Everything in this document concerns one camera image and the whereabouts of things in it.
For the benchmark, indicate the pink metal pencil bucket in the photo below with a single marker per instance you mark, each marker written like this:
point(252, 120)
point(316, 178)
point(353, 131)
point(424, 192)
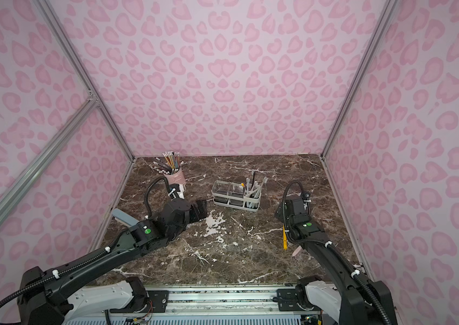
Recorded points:
point(176, 180)

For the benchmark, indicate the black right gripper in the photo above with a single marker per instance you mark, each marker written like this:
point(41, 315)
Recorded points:
point(288, 212)

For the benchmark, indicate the bundle of coloured pencils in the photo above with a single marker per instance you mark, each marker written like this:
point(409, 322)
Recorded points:
point(169, 164)

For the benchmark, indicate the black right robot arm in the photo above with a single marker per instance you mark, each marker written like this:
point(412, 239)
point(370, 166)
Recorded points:
point(356, 299)

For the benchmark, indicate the yellow toothbrush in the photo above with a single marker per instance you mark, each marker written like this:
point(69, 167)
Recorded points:
point(284, 239)

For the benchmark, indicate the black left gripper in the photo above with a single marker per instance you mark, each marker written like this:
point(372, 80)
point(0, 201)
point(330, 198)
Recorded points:
point(196, 208)

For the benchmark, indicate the cream toothbrush holder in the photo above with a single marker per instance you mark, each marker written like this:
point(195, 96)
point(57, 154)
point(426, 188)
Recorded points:
point(231, 195)

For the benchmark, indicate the aluminium front rail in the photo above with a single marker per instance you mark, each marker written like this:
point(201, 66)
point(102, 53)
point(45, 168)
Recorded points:
point(239, 304)

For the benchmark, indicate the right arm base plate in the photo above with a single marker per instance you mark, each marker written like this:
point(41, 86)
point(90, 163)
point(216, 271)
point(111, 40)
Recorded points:
point(287, 300)

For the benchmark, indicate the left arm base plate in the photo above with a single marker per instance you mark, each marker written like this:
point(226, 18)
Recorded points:
point(155, 299)

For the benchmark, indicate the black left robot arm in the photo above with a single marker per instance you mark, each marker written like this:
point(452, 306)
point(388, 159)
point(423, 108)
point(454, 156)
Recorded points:
point(43, 297)

